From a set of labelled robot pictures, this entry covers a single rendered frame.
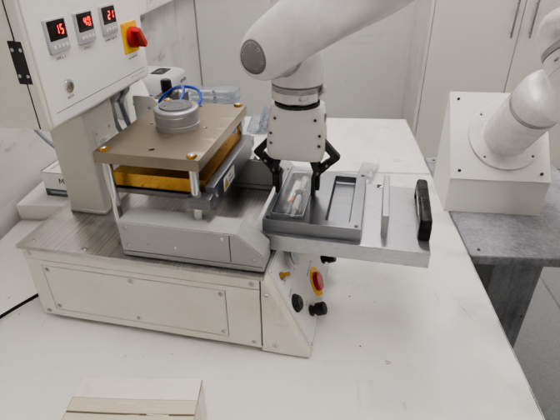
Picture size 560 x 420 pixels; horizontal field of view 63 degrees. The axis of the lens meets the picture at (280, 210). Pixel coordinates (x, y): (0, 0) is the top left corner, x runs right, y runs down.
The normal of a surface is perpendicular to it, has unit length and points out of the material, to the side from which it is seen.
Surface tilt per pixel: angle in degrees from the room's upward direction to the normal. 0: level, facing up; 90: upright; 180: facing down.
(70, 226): 0
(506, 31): 90
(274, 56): 101
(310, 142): 91
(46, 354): 0
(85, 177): 90
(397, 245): 0
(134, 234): 90
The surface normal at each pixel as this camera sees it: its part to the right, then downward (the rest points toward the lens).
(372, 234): 0.00, -0.85
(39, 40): 0.98, 0.11
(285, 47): -0.36, 0.62
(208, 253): -0.21, 0.51
